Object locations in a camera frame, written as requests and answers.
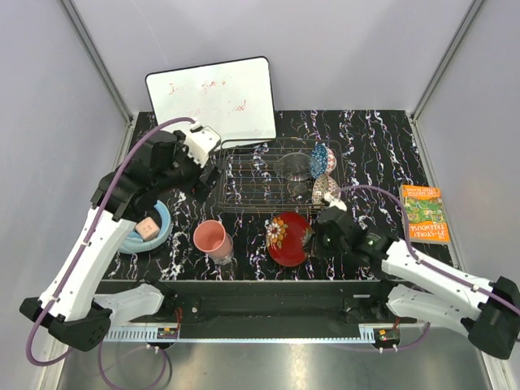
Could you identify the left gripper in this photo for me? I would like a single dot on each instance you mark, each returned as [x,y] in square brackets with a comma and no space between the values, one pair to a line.
[197,185]

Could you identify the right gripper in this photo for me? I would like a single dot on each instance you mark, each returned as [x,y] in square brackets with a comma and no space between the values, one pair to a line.
[311,245]

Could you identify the red floral plate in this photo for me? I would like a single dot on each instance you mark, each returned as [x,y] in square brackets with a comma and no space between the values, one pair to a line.
[284,238]

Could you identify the pink tumbler cup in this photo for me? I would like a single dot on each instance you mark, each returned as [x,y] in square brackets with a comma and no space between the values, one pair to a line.
[211,238]

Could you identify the red patterned white bowl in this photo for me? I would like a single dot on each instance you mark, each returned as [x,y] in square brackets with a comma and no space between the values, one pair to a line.
[323,185]

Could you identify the clear glass plate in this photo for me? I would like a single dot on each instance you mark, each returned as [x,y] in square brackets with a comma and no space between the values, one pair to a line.
[295,166]

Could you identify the blue patterned bowl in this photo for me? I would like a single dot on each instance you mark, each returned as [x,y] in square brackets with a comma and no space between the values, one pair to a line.
[323,161]

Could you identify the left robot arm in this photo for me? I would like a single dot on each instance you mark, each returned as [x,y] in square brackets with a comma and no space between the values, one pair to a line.
[70,309]

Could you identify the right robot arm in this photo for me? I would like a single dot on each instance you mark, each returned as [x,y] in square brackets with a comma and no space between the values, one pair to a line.
[485,312]

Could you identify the pink dice cube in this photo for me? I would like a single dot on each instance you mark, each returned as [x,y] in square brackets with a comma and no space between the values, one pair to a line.
[147,229]

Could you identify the whiteboard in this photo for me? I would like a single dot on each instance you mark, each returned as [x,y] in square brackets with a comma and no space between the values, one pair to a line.
[234,98]

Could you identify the light blue headphones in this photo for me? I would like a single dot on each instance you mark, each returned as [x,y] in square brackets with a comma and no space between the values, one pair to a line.
[133,244]

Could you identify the orange green book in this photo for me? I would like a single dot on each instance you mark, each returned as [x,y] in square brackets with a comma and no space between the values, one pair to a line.
[425,210]

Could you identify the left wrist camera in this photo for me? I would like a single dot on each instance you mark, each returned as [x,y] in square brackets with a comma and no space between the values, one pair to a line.
[201,142]

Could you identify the wire dish rack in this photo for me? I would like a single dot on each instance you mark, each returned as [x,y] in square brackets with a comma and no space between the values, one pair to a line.
[249,183]

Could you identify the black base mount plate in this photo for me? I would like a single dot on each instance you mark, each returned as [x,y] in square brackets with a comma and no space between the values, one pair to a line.
[275,309]

